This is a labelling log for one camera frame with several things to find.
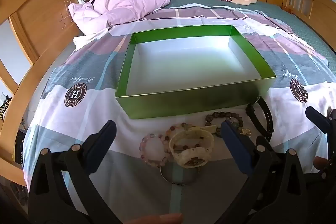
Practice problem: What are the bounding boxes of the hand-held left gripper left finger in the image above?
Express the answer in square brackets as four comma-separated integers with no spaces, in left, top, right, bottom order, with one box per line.
[28,120,129,224]

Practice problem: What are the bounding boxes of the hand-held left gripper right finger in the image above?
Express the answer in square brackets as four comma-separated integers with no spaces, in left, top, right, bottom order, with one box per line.
[220,119,307,224]

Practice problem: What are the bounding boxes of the dark beaded bracelet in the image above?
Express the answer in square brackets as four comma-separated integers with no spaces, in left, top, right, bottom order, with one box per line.
[205,112,244,135]

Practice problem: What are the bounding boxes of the cream white wristwatch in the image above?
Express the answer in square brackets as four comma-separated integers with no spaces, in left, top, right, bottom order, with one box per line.
[169,125,218,169]

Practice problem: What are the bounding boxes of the green cardboard box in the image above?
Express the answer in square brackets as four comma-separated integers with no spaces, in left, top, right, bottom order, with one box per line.
[115,25,277,120]

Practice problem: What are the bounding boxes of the brown pink beaded bracelet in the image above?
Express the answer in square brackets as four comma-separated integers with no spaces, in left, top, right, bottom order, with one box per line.
[165,122,208,153]

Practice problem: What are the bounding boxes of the thin metal bangle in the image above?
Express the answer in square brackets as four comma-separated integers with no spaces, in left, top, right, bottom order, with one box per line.
[160,164,201,185]

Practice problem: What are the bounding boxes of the person's right hand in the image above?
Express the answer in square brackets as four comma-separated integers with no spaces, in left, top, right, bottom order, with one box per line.
[313,156,328,170]

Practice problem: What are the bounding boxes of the person's left hand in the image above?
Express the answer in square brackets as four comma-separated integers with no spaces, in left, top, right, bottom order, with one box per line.
[123,213,183,224]

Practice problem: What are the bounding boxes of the printed bed sheet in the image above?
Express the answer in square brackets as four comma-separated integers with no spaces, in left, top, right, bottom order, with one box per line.
[22,5,332,224]

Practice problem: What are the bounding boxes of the black yellow bag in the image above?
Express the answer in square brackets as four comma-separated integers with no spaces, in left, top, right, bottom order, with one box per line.
[0,95,13,120]

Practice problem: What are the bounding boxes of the wooden footboard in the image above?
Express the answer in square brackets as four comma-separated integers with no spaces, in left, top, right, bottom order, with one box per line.
[282,0,336,51]

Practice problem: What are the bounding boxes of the pink quilt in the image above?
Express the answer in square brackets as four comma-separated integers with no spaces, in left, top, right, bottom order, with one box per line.
[68,0,171,35]

